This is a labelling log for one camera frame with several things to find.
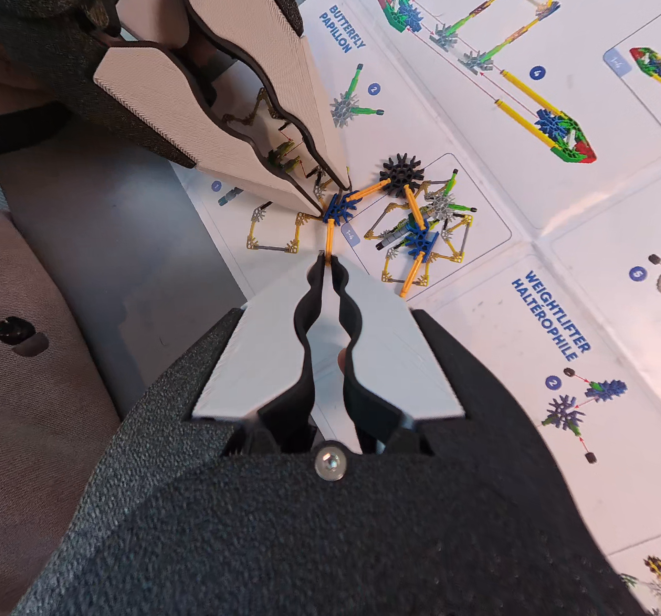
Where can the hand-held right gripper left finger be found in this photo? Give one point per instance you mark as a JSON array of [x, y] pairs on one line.
[[253, 368]]

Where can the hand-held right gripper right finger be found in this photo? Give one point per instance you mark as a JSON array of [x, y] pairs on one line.
[[406, 368]]

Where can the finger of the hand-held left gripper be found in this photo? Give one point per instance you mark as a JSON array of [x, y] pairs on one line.
[[176, 110], [269, 28]]

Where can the yellow plastic rod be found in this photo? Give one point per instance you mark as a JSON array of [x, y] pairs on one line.
[[411, 206], [328, 239], [410, 273], [369, 195]]

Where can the blue plastic connector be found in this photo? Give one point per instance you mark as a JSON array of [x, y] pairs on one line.
[[338, 206], [419, 239]]

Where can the black plastic connector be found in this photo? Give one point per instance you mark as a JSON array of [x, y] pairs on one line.
[[401, 172]]

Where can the person's beige sweater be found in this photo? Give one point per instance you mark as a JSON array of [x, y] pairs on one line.
[[41, 420]]

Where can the white instruction sheet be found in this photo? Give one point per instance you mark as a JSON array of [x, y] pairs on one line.
[[516, 162]]

